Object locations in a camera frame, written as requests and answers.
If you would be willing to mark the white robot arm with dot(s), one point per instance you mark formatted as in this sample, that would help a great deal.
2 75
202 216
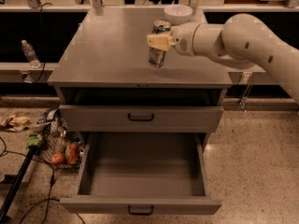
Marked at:
243 39

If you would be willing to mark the black metal stand leg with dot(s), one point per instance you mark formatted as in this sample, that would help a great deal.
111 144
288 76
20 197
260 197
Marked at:
16 184

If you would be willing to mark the white ceramic bowl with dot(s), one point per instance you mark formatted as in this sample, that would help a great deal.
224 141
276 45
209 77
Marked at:
178 14

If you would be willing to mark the open grey middle drawer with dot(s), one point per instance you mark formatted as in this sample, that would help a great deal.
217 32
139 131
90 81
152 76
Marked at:
142 174

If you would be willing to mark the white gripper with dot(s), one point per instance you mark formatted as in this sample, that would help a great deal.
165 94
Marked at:
183 38

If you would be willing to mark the red apple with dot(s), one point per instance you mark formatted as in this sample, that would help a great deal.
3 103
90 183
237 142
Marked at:
58 158

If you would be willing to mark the clear plastic water bottle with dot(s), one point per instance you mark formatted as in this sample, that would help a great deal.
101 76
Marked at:
30 54

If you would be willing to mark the metal rail bracket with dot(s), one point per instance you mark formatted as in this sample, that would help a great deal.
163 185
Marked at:
244 80

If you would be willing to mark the grey drawer cabinet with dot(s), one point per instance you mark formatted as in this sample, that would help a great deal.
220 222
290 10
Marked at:
107 63

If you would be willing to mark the wire mesh basket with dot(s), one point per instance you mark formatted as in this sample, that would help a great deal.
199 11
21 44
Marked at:
56 138

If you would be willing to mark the green snack bag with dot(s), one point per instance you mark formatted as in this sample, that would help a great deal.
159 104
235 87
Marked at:
34 140

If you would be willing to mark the red snack bag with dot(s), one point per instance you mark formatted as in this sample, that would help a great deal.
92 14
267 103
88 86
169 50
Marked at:
72 153

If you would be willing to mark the crumpled yellow snack wrapper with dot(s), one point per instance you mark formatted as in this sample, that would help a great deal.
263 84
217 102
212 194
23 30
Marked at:
14 123

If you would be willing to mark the red bull can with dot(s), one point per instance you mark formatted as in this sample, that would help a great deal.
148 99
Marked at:
158 42

